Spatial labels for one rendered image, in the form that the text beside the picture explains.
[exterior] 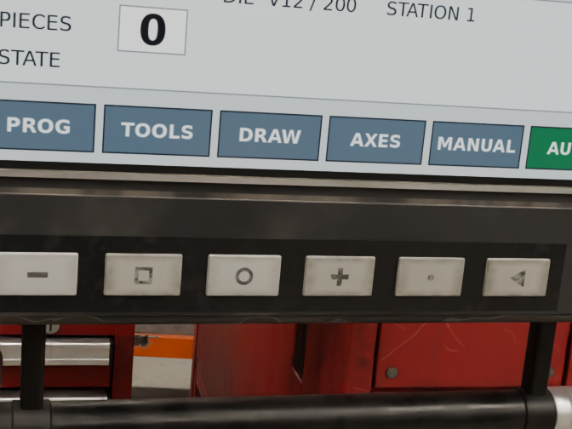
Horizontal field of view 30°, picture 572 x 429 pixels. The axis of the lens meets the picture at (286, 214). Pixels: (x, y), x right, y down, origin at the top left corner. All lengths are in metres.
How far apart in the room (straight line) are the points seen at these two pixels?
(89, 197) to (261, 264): 0.09
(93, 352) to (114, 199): 0.80
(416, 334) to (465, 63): 0.47
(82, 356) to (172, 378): 2.48
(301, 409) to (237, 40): 0.21
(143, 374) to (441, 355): 2.84
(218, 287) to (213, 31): 0.12
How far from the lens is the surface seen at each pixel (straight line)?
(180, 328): 3.15
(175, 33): 0.51
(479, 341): 1.01
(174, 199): 0.52
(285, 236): 0.53
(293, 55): 0.52
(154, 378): 3.76
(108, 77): 0.50
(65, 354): 1.30
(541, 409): 0.65
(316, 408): 0.60
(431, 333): 0.99
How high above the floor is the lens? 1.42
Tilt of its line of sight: 13 degrees down
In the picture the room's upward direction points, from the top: 5 degrees clockwise
